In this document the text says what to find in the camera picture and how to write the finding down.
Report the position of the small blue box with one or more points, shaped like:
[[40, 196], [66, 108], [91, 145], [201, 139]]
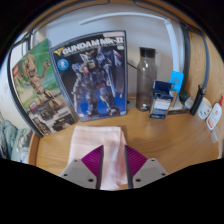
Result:
[[160, 103]]

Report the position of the white bottle with red cap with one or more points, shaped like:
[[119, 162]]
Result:
[[215, 115]]

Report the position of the dark green round container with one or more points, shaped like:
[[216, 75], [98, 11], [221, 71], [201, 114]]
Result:
[[183, 96]]

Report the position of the green tree figure toy box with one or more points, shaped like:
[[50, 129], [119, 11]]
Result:
[[36, 83]]

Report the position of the white mug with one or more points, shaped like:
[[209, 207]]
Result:
[[205, 110]]

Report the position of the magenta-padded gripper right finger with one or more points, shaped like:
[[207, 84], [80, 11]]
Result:
[[150, 170]]

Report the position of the blue robot model kit box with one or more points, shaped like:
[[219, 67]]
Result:
[[93, 76]]

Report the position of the dark transparent water bottle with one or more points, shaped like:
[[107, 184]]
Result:
[[146, 80]]

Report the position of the pink towel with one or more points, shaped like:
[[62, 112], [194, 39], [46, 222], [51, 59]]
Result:
[[113, 150]]

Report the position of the cyan card package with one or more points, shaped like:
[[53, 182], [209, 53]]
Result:
[[177, 80]]

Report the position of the black handheld device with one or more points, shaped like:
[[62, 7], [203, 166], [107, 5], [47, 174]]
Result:
[[197, 100]]

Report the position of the grey metal desk frame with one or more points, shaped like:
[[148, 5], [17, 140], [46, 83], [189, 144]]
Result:
[[186, 60]]

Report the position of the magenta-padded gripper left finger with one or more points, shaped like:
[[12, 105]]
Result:
[[78, 171]]

